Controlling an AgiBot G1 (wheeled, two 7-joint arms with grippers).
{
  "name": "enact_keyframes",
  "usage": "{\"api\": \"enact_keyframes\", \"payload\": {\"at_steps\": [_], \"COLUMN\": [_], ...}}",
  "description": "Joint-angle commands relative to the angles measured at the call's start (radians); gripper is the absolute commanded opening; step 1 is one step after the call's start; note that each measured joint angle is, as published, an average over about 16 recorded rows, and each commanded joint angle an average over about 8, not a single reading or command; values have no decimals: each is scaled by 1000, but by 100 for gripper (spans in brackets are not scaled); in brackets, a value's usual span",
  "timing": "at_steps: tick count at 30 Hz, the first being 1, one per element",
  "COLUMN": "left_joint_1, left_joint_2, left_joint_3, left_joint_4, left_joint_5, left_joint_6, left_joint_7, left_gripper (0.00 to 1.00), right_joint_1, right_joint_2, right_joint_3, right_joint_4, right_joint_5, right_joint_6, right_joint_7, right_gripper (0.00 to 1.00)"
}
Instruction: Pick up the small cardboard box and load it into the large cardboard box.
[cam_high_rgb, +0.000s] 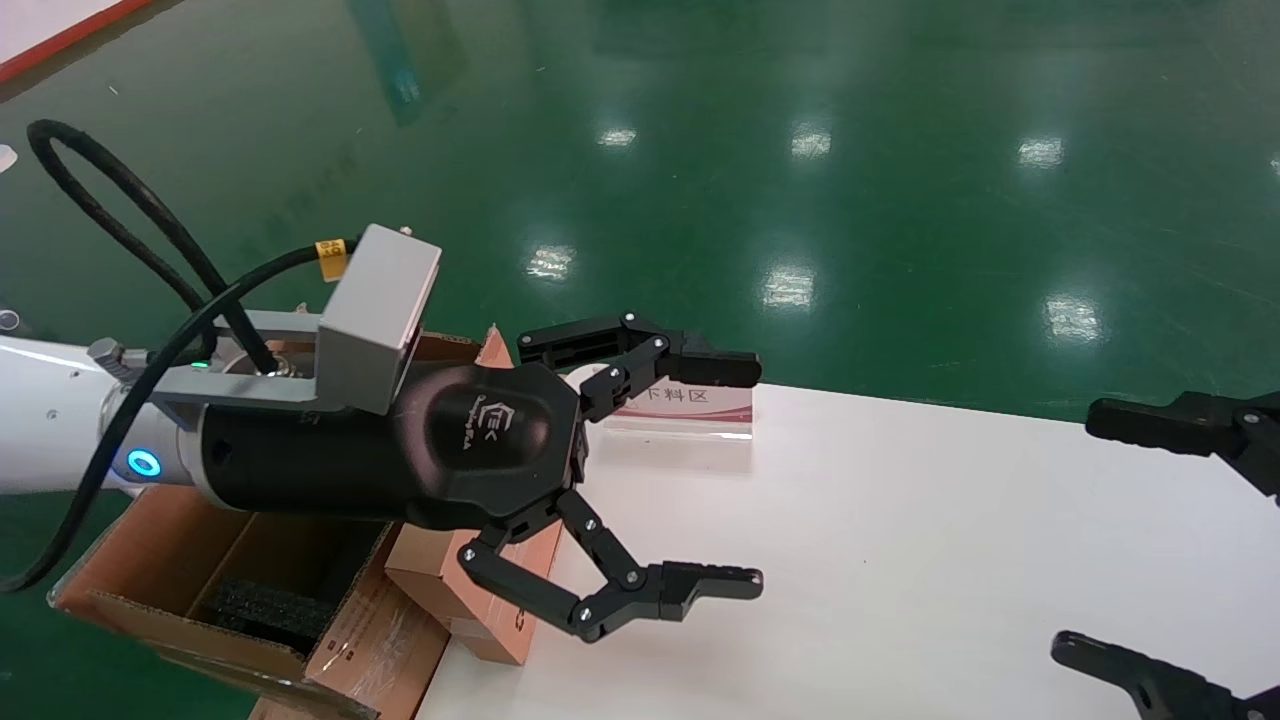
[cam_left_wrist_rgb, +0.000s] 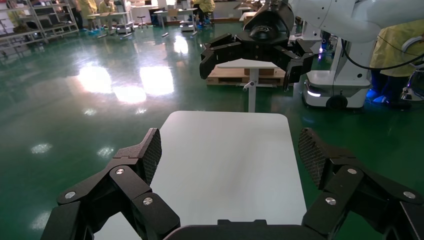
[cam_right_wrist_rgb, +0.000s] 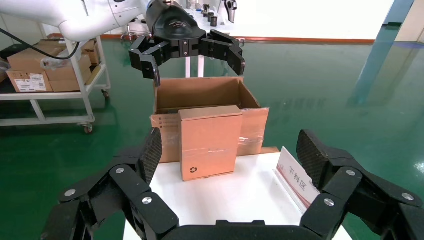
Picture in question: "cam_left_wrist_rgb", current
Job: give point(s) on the dark stool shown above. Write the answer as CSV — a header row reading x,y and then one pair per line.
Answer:
x,y
141,20

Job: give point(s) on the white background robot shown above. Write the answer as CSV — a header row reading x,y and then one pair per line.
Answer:
x,y
306,36

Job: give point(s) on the chrome office chair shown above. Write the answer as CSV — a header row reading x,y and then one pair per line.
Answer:
x,y
414,86

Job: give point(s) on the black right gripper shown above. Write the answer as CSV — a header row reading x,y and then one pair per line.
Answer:
x,y
265,33

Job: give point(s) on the wooden pallet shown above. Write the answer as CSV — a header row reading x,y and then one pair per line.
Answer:
x,y
228,78

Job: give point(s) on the small white pedestal table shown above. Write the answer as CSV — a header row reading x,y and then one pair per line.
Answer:
x,y
252,64

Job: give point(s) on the person in yellow coat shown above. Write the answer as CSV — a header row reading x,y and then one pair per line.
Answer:
x,y
203,6
106,10
86,11
391,49

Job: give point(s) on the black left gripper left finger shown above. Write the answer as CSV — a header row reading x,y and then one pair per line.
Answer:
x,y
99,192

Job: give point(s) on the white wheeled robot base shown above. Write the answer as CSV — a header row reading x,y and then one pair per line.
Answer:
x,y
344,82

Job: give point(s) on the white work table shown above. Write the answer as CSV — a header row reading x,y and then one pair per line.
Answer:
x,y
175,11
111,15

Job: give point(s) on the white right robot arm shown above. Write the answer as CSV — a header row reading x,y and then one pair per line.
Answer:
x,y
331,16

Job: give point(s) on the grey metal shelving rack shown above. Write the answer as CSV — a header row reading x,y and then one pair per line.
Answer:
x,y
36,23

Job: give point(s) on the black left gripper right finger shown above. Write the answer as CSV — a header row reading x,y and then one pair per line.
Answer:
x,y
364,195

